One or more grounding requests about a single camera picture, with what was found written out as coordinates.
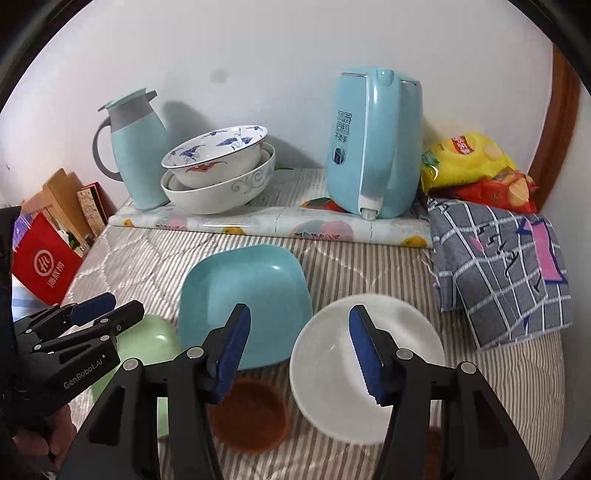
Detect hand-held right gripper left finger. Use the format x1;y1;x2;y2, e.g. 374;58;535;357
55;303;252;480

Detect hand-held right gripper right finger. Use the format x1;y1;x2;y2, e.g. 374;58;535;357
348;305;541;480

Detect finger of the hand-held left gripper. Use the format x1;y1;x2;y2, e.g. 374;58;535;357
30;300;145;354
14;292;117;342

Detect light green plate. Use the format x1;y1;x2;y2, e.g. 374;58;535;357
90;314;183;439

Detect white bowl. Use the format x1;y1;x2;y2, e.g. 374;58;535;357
289;294;446;444

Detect brown small dish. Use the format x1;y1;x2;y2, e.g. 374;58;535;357
206;378;291;455

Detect teal square plate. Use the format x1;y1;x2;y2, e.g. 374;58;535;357
178;244;315;371

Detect person's left hand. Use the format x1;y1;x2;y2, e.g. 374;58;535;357
11;406;77;480

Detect red paper bag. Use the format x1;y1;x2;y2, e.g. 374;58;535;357
11;215;84;306

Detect light blue cloth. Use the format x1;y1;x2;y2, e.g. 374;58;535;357
10;281;51;321

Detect striped quilted mattress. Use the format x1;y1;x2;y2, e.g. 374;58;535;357
60;226;566;480

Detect patterned brown box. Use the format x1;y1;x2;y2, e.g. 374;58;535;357
76;181;116;241

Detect brown cardboard boards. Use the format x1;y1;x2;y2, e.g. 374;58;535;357
21;168;93;250

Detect fruit printed plastic mat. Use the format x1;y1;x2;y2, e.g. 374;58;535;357
108;168;435;250

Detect grey checked cloth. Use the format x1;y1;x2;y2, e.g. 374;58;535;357
427;196;574;354

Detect teal thermos jug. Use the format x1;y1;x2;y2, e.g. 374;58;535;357
92;89;171;212

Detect grey swirl patterned bowl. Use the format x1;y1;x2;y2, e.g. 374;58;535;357
160;143;277;215

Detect blue flower patterned bowl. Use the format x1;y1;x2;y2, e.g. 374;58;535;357
161;124;269;189

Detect light blue electric kettle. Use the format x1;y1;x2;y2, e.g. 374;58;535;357
325;68;423;220

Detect red chip bag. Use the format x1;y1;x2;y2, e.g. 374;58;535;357
455;170;539;214

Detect yellow chip bag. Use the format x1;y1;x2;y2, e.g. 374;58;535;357
419;133;517;195

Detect wooden door frame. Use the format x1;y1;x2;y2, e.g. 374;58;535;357
526;46;581;210

